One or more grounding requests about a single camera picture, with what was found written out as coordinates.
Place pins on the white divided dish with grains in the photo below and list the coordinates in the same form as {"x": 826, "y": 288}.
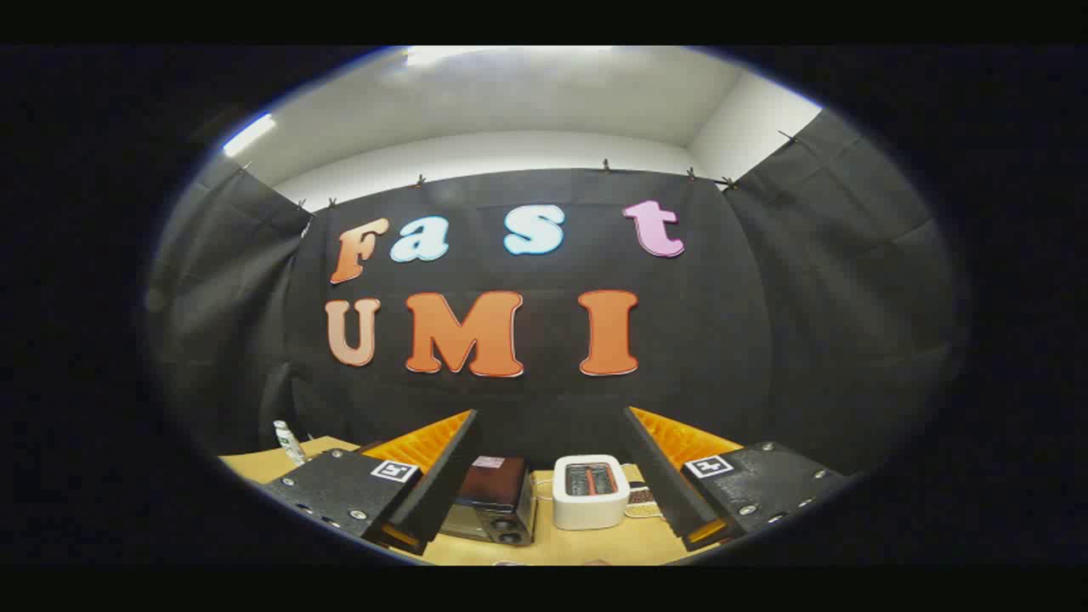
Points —
{"x": 642, "y": 507}

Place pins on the white bottle green label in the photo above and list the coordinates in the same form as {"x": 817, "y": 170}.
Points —
{"x": 289, "y": 444}

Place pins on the black toaster oven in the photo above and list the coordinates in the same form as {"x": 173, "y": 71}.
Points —
{"x": 497, "y": 489}

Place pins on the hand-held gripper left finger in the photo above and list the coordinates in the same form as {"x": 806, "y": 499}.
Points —
{"x": 442, "y": 484}

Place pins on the black backdrop cloth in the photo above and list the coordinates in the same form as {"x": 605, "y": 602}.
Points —
{"x": 722, "y": 340}

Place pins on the ceiling light bar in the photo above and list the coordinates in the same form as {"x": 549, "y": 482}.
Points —
{"x": 476, "y": 55}
{"x": 248, "y": 134}

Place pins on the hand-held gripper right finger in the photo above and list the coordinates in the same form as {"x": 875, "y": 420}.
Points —
{"x": 659, "y": 476}

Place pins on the white toaster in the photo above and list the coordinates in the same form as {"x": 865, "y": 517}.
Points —
{"x": 591, "y": 510}

